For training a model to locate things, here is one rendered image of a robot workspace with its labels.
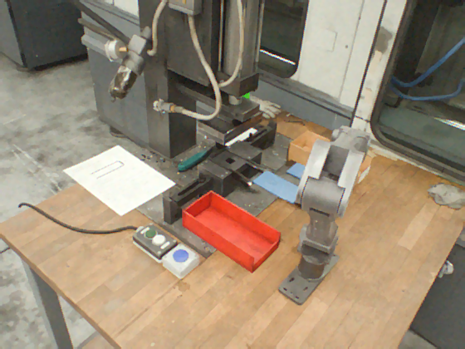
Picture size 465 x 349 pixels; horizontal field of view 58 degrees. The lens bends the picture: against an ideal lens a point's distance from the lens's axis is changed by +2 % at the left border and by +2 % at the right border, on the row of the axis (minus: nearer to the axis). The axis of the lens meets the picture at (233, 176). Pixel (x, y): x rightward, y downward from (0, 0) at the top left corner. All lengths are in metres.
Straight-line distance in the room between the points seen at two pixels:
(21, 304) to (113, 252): 1.18
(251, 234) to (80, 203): 0.51
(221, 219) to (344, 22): 0.88
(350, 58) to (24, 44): 3.14
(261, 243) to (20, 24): 3.38
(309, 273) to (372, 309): 0.17
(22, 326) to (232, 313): 1.36
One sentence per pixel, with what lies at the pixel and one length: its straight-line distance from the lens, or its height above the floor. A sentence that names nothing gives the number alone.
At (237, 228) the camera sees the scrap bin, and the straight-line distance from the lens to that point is 1.19.
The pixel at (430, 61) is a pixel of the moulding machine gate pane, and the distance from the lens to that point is 1.53.
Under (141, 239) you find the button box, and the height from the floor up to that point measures 0.93.
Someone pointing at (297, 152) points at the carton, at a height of 0.95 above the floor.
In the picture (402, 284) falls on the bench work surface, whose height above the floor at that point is 0.90.
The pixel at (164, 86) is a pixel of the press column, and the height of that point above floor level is 1.17.
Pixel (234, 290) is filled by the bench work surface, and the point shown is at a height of 0.90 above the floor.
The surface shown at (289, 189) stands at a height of 0.99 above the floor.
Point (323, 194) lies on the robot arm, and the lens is 0.77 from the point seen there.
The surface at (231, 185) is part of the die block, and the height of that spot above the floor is 0.93.
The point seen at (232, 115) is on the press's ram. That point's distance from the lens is 1.18.
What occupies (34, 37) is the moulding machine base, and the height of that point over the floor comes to 0.33.
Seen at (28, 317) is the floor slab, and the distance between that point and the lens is 2.23.
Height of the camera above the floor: 1.74
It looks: 38 degrees down
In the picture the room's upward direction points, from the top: 5 degrees clockwise
